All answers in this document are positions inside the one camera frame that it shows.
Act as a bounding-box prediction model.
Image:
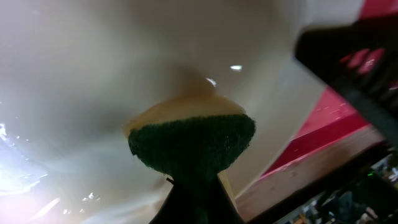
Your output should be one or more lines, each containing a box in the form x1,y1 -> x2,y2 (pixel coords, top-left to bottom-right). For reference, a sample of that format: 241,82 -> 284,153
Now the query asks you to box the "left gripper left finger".
149,179 -> 199,224

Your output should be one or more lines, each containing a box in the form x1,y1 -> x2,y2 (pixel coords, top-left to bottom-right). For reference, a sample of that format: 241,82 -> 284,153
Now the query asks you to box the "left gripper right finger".
198,175 -> 245,224

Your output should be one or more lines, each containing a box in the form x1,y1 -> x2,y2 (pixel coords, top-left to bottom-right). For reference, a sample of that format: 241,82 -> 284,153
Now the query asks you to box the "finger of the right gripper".
295,15 -> 397,146

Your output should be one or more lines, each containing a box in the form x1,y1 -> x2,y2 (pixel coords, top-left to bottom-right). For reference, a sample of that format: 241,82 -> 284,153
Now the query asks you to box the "white plate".
1,0 -> 363,223

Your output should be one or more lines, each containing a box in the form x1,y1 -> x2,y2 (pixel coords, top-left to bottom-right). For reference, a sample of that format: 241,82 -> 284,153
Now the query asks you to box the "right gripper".
250,141 -> 397,224

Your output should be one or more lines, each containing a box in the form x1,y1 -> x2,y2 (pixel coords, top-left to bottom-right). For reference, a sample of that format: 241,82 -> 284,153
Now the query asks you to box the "green yellow sponge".
123,96 -> 256,185

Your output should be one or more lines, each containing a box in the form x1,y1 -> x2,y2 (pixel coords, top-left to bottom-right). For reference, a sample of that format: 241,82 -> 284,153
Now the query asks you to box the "red plastic tray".
227,0 -> 397,223

